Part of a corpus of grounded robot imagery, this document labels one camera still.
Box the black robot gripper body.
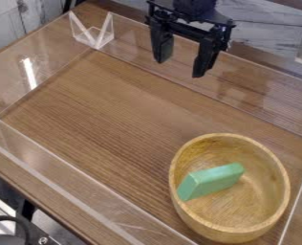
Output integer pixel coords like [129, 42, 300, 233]
[146, 0, 234, 51]

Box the clear acrylic tray wall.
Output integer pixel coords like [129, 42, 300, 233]
[0, 120, 196, 245]

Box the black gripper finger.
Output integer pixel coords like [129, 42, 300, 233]
[192, 38, 220, 78]
[149, 19, 173, 63]

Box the green rectangular block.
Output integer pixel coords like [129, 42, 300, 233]
[176, 163, 244, 201]

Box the black cable lower left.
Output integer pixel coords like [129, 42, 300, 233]
[0, 215, 33, 245]

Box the clear acrylic corner bracket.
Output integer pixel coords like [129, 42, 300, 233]
[68, 11, 113, 50]

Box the brown wooden bowl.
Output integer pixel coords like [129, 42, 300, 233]
[168, 133, 290, 244]

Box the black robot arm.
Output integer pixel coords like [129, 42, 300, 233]
[145, 0, 234, 78]

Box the black table leg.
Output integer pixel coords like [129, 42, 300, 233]
[16, 199, 36, 221]

